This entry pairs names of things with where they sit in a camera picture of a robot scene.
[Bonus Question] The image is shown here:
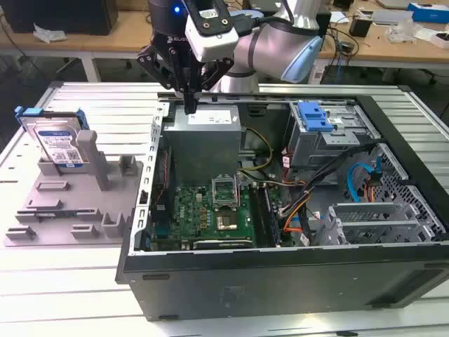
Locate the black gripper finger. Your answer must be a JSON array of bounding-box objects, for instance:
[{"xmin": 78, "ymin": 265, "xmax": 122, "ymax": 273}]
[
  {"xmin": 192, "ymin": 58, "xmax": 235, "ymax": 115},
  {"xmin": 136, "ymin": 45, "xmax": 194, "ymax": 115}
]

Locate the hard disk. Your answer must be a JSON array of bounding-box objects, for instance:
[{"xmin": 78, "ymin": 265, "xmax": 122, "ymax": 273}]
[{"xmin": 13, "ymin": 106, "xmax": 91, "ymax": 173}]

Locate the blue data wire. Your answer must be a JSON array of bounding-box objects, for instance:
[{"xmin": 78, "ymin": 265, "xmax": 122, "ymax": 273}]
[{"xmin": 346, "ymin": 154, "xmax": 384, "ymax": 204}]

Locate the wooden desk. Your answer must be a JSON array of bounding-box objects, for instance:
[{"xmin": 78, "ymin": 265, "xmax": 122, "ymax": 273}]
[{"xmin": 0, "ymin": 0, "xmax": 449, "ymax": 84}]

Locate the gray power supply unit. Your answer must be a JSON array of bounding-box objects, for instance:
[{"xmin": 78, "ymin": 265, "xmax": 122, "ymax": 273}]
[{"xmin": 161, "ymin": 104, "xmax": 243, "ymax": 189}]

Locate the large black box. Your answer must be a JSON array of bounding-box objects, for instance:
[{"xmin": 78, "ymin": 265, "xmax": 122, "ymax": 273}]
[{"xmin": 12, "ymin": 0, "xmax": 119, "ymax": 36}]

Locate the blue plastic drive latch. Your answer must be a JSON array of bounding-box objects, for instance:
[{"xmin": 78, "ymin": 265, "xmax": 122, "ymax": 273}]
[{"xmin": 297, "ymin": 100, "xmax": 334, "ymax": 133}]

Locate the metal socket cover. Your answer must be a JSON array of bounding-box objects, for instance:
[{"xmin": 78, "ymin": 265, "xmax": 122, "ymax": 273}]
[{"xmin": 211, "ymin": 174, "xmax": 241, "ymax": 211}]

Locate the white crumpled plastic bag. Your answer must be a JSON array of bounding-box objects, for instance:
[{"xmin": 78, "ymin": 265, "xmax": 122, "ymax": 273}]
[{"xmin": 33, "ymin": 22, "xmax": 67, "ymax": 45}]

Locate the black tower computer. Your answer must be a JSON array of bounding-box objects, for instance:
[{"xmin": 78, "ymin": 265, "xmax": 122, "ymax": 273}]
[{"xmin": 317, "ymin": 12, "xmax": 333, "ymax": 40}]

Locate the metal optical drive cage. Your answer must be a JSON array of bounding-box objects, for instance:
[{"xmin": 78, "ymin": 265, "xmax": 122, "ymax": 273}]
[{"xmin": 283, "ymin": 101, "xmax": 382, "ymax": 169}]

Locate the green motherboard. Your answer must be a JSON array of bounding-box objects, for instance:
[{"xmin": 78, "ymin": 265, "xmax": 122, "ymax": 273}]
[{"xmin": 145, "ymin": 182, "xmax": 294, "ymax": 251}]

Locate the CPU socket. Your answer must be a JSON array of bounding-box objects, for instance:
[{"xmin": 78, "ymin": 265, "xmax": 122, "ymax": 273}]
[{"xmin": 214, "ymin": 206, "xmax": 241, "ymax": 232}]

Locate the RAM slot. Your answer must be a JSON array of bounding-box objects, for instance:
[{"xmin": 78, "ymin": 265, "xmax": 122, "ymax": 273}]
[
  {"xmin": 262, "ymin": 185, "xmax": 279, "ymax": 246},
  {"xmin": 265, "ymin": 185, "xmax": 283, "ymax": 246},
  {"xmin": 254, "ymin": 185, "xmax": 274, "ymax": 247},
  {"xmin": 249, "ymin": 185, "xmax": 268, "ymax": 247}
]

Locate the small black speaker box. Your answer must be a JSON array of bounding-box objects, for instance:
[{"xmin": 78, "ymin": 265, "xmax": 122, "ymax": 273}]
[{"xmin": 349, "ymin": 15, "xmax": 373, "ymax": 38}]

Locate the gray parts rack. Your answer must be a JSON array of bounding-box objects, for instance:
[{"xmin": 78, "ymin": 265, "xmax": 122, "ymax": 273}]
[{"xmin": 2, "ymin": 128, "xmax": 145, "ymax": 249}]

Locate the black graphics card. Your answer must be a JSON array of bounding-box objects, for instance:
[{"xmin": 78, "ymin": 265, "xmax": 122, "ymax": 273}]
[{"xmin": 192, "ymin": 238, "xmax": 253, "ymax": 251}]

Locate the silver flat box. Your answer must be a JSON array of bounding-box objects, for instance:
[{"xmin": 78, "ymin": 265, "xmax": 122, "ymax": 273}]
[{"xmin": 371, "ymin": 9, "xmax": 415, "ymax": 26}]

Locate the clear plastic bag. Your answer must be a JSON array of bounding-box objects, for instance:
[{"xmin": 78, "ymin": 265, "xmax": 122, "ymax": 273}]
[{"xmin": 387, "ymin": 19, "xmax": 417, "ymax": 43}]

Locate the blue cardboard box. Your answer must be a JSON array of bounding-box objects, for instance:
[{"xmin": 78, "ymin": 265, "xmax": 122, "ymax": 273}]
[{"xmin": 406, "ymin": 1, "xmax": 449, "ymax": 25}]

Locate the black PC case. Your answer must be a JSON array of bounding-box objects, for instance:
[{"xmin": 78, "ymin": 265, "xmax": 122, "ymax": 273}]
[{"xmin": 114, "ymin": 85, "xmax": 449, "ymax": 322}]

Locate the small white box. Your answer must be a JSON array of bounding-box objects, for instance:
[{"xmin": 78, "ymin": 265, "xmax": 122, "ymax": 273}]
[{"xmin": 429, "ymin": 29, "xmax": 449, "ymax": 48}]

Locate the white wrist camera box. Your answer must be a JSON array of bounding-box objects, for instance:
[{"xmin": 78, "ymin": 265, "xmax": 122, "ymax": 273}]
[{"xmin": 185, "ymin": 13, "xmax": 239, "ymax": 63}]

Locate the black camera cable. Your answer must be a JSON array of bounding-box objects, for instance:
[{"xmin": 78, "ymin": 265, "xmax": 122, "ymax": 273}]
[{"xmin": 236, "ymin": 8, "xmax": 294, "ymax": 36}]

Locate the wire locking lever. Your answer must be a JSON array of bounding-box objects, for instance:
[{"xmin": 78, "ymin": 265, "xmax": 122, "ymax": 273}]
[{"xmin": 235, "ymin": 173, "xmax": 243, "ymax": 211}]

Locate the black cable bundle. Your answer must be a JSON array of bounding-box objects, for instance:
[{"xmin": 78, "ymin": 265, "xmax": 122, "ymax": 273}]
[{"xmin": 279, "ymin": 142, "xmax": 382, "ymax": 220}]

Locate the orange data wire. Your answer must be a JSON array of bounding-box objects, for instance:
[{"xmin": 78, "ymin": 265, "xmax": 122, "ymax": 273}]
[{"xmin": 283, "ymin": 206, "xmax": 306, "ymax": 233}]

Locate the orange yellow power wire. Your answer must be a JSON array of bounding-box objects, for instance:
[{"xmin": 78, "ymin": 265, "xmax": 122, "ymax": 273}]
[{"xmin": 364, "ymin": 175, "xmax": 379, "ymax": 203}]

